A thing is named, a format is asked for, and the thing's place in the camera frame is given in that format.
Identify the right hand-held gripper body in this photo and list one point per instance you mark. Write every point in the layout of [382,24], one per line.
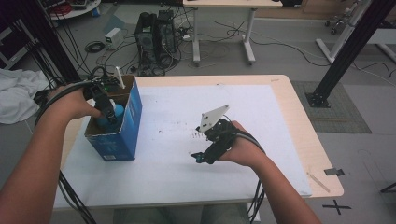
[213,119]

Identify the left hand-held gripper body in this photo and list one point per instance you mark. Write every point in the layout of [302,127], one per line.
[96,88]

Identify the blue and white bottle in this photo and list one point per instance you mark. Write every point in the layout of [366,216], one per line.
[120,111]

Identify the blue cardboard box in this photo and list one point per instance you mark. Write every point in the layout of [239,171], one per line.
[120,146]

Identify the person's left hand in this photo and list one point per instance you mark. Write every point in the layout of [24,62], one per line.
[73,105]

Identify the person's right hand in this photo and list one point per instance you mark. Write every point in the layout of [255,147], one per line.
[243,152]

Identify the white paper sheet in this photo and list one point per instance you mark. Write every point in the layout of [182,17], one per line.
[174,180]

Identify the small white box device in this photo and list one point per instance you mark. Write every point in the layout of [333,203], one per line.
[113,38]

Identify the black computer tower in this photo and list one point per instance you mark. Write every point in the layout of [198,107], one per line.
[145,40]
[166,34]

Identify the white table leg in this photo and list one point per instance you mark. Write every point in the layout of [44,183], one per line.
[253,213]

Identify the round white table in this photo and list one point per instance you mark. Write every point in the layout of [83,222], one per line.
[77,12]

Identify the white cloth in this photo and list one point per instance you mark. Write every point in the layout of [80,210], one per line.
[15,93]

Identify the white power strip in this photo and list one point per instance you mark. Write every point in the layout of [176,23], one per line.
[186,37]

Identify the thin pale stick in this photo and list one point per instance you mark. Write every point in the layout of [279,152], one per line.
[318,182]

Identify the wooden desk with white legs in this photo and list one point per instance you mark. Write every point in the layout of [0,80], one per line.
[230,3]

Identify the grey tape piece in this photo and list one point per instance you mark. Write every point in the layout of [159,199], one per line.
[333,171]

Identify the grey floor mat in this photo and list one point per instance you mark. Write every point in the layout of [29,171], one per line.
[342,118]

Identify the black tape cross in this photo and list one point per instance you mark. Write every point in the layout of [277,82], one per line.
[336,207]

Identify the white metal stand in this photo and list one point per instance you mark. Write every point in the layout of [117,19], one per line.
[341,37]

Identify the black stand leg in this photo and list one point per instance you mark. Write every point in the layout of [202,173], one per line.
[389,187]

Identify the black metal frame post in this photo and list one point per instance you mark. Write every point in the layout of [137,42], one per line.
[53,40]
[351,46]

